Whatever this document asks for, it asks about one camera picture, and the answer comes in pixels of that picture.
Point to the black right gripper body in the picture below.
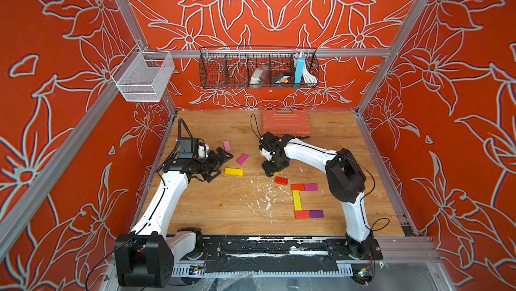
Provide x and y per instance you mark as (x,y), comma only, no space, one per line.
(273,165)

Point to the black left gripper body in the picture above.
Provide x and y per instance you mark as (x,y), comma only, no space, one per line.
(210,164)

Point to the bright yellow block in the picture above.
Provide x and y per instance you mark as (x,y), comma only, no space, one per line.
(233,171)

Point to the red cube block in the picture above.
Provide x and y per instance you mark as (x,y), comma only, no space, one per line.
(297,187)

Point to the lime yellow long block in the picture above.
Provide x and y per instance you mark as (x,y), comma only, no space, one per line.
(297,200)

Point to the small magenta block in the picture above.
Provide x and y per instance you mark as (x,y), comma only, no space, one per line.
(310,187)

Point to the long red block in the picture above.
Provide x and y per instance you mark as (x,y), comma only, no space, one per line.
(302,214)

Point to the dark purple block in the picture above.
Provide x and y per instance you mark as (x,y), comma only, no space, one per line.
(316,214)

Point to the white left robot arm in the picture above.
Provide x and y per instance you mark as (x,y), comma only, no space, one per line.
(145,257)

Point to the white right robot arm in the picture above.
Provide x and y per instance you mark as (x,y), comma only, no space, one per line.
(345,176)

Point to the light pink block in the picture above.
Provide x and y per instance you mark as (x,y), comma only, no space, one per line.
(227,146)

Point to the small red block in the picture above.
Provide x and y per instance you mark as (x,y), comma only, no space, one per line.
(281,181)

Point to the orange plastic tool case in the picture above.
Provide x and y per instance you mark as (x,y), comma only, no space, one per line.
(286,122)

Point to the silver packet in basket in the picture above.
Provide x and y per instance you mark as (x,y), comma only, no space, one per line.
(258,77)

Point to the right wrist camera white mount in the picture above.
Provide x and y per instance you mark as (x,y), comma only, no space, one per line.
(271,145)

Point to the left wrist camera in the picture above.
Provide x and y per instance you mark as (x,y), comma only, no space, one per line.
(192,148)

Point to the black wire wall basket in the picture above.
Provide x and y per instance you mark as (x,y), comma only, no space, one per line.
(231,67)

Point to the white wire basket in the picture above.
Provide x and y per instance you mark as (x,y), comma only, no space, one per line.
(143,77)

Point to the aluminium frame post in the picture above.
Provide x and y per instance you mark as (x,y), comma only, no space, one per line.
(132,24)

